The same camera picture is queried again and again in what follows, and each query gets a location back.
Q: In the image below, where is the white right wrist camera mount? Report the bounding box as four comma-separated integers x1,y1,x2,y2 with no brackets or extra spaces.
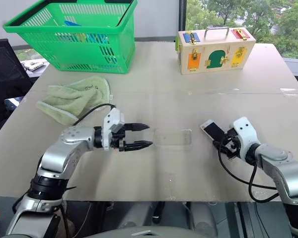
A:
232,116,260,159

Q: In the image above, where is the clear plastic phone case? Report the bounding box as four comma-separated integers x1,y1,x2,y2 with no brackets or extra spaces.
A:
152,128,193,146

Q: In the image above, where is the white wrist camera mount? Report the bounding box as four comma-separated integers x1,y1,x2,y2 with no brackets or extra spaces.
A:
101,108,126,152
232,116,260,159

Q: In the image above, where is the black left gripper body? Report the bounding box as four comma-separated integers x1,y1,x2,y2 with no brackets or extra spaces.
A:
109,122,127,152

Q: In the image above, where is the white smartphone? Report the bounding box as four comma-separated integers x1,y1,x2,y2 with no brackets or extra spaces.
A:
200,119,226,147

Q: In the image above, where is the black window frame post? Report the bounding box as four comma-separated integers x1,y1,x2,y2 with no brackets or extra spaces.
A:
178,0,187,33

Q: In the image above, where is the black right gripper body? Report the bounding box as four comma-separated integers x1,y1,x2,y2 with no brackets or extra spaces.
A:
222,127,242,160

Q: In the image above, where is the green plastic shopping basket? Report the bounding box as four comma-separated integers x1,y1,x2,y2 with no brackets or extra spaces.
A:
2,0,138,75

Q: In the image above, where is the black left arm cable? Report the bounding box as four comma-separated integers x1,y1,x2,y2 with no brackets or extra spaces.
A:
73,103,117,126

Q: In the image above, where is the light green towel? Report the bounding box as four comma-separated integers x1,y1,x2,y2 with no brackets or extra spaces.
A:
36,76,114,126

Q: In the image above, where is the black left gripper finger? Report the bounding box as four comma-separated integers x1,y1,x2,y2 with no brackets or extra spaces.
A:
125,122,150,132
119,140,153,152

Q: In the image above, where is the white device on desk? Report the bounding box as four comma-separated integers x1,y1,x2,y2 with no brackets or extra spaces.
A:
20,60,45,73

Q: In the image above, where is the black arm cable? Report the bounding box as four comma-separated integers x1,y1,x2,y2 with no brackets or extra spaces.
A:
218,135,283,202
73,103,117,126

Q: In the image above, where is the clear tape strip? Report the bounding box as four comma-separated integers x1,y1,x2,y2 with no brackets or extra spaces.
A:
280,87,298,95

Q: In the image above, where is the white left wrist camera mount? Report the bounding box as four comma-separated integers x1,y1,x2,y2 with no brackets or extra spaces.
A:
101,108,126,152

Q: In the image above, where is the black mesh office chair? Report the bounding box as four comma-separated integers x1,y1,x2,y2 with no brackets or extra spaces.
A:
0,38,33,131

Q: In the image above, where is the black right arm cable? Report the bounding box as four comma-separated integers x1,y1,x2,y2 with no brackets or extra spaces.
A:
218,135,283,202

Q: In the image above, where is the wooden lock latch box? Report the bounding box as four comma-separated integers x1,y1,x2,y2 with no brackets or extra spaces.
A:
174,27,257,75

